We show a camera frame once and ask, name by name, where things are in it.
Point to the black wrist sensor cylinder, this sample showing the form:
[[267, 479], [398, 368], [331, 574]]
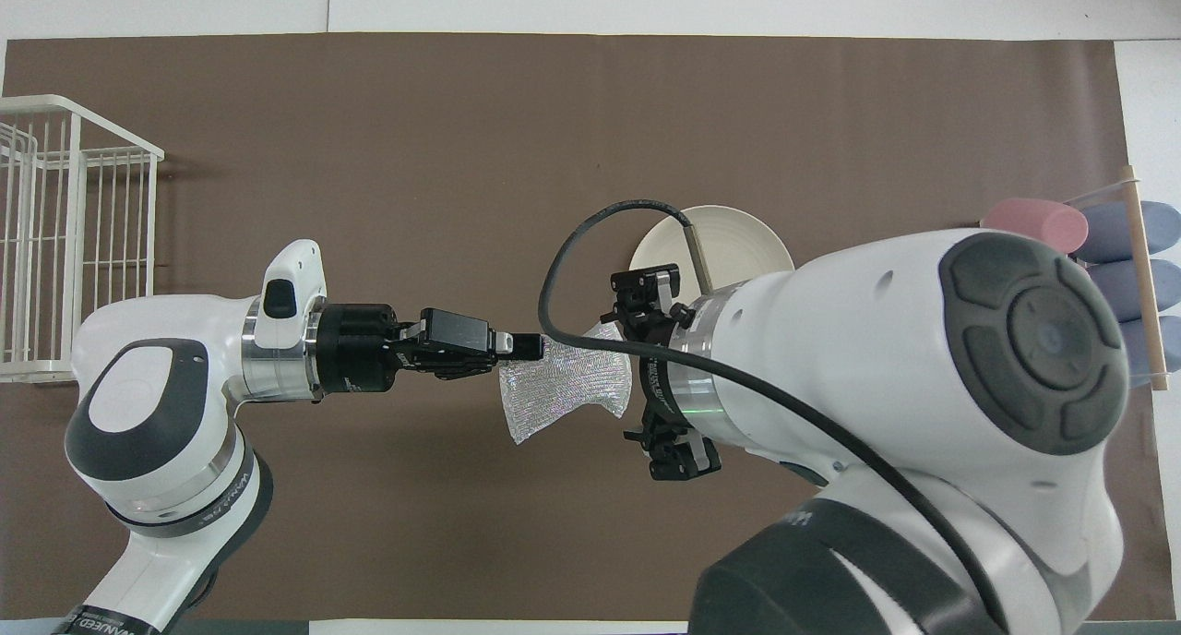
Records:
[[355, 349], [660, 377]]

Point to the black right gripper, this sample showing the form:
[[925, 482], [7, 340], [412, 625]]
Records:
[[646, 293]]

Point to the brown paper table mat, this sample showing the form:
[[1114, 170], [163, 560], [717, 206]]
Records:
[[369, 109]]

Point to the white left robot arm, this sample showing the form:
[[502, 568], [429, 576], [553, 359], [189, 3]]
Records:
[[157, 404]]

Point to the black right wrist sensor cylinder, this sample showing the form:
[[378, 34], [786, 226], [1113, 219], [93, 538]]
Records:
[[660, 377]]

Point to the cup rack with wooden bar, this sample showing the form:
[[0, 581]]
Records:
[[1143, 275]]

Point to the black left wrist sensor cylinder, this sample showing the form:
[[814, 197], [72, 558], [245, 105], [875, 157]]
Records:
[[355, 349]]

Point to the cream round plate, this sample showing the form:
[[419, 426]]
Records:
[[738, 238]]

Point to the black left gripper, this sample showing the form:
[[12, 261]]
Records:
[[452, 335]]

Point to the pink plastic cup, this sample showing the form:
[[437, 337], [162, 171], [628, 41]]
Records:
[[1033, 220]]

